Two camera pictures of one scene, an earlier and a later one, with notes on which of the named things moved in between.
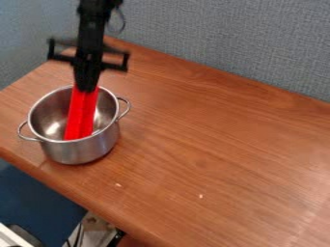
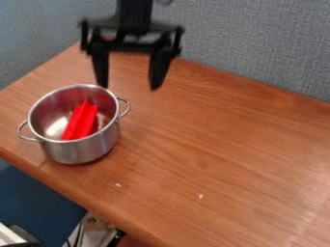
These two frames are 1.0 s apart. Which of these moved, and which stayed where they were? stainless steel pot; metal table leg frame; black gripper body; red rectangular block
Moved: red rectangular block; black gripper body
Stayed: metal table leg frame; stainless steel pot
